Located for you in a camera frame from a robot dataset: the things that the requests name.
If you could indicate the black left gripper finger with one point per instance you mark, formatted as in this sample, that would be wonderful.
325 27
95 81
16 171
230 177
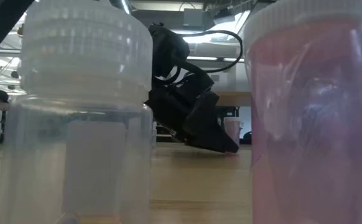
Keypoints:
206 127

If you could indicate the ceiling light tube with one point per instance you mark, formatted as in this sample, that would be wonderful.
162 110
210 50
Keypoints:
196 58

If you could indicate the grey ceiling box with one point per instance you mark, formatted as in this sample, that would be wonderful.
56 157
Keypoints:
193 17

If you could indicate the clear bottle translucent cap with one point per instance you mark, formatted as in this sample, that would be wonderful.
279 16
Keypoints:
87 77

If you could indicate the white metal rack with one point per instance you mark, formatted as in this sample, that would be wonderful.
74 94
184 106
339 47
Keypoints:
7 84

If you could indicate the black yellow ceiling device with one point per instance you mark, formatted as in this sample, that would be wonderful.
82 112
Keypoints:
20 30

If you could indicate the wooden shelf black frame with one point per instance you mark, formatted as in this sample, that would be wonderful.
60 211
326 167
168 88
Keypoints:
234 99

